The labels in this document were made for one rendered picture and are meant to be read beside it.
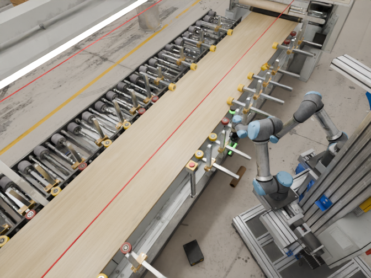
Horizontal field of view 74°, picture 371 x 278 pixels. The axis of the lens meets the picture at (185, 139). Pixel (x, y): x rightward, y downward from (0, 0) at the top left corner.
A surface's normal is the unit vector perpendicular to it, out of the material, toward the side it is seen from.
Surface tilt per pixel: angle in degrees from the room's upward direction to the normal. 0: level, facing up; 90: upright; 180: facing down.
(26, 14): 90
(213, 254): 0
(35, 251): 0
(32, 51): 61
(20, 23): 90
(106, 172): 0
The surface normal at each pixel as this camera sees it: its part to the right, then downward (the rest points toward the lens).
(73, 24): 0.69, 0.07
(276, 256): -0.05, -0.61
